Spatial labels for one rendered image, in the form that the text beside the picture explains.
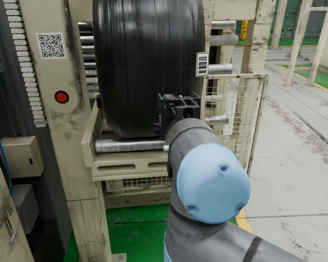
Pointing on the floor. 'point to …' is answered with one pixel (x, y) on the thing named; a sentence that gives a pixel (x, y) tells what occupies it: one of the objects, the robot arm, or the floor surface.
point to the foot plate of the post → (119, 257)
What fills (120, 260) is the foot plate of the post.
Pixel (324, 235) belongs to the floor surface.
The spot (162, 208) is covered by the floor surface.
